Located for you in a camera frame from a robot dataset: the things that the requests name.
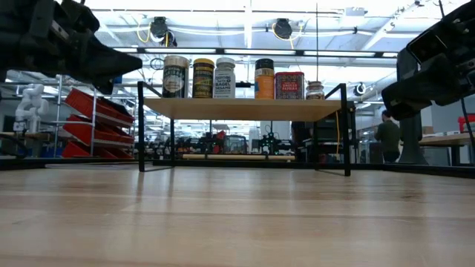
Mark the wooden work table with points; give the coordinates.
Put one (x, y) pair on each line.
(445, 139)

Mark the blue bin on rack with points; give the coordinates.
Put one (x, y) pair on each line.
(118, 79)

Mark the bagel sesame jar white lid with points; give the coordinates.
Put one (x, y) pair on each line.
(224, 81)

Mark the black robot with green lights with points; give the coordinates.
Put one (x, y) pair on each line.
(270, 142)

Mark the small black ceiling reel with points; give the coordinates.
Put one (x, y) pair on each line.
(357, 89)

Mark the wooden shelf with black legs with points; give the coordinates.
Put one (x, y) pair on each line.
(241, 109)

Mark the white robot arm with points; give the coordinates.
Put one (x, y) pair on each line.
(31, 107)

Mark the red box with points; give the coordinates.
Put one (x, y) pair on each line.
(467, 124)

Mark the smoked paprika tin red lid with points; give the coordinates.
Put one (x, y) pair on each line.
(289, 86)

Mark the person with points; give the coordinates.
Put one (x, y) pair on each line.
(387, 137)

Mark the black cylindrical post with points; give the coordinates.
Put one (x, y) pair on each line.
(412, 141)

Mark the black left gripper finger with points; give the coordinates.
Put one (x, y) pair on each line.
(104, 63)

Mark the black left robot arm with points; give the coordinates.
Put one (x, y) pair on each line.
(11, 37)

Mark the thin black slanted rod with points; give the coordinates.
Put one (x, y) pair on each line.
(468, 122)

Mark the small saffron jar cork stopper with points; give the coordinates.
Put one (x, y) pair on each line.
(315, 92)

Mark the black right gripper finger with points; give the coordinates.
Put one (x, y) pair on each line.
(415, 92)

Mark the crunchy onion jar yellow lid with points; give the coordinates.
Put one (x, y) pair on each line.
(203, 79)

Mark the orange turmeric bottle black lid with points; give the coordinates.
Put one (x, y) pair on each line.
(264, 85)

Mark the furikake jar tan lid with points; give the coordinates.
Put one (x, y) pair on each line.
(175, 79)

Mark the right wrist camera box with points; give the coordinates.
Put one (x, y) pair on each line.
(426, 48)

